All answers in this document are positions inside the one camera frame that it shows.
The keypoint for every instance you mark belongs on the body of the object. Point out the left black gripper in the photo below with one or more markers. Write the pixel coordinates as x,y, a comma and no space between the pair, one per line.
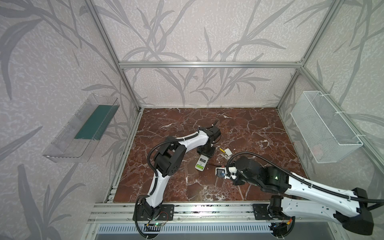
207,150

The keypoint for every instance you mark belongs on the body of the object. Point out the white battery cover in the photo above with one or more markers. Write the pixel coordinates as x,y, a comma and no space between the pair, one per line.
228,152

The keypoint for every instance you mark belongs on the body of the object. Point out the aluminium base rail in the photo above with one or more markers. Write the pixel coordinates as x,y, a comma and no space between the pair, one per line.
183,212

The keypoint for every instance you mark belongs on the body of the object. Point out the red white remote control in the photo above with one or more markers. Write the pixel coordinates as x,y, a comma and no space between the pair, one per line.
203,160

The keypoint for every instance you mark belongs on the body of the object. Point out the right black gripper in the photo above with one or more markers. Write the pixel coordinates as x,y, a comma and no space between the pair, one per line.
231,174

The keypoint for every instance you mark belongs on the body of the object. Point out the white wire mesh basket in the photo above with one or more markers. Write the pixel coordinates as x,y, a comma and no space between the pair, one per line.
327,134

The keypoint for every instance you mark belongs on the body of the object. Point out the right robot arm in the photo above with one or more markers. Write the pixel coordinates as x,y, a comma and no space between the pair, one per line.
295,196

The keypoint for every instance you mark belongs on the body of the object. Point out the aluminium frame crossbar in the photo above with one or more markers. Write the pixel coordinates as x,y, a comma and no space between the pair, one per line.
289,65

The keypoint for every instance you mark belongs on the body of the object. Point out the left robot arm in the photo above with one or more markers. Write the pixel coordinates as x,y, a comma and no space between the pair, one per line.
166,158

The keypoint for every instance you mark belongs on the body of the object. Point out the clear plastic wall shelf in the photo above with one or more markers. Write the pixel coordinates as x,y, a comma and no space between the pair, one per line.
65,148

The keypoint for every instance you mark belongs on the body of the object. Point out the green mat in shelf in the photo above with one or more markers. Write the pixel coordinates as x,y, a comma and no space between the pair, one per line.
97,123

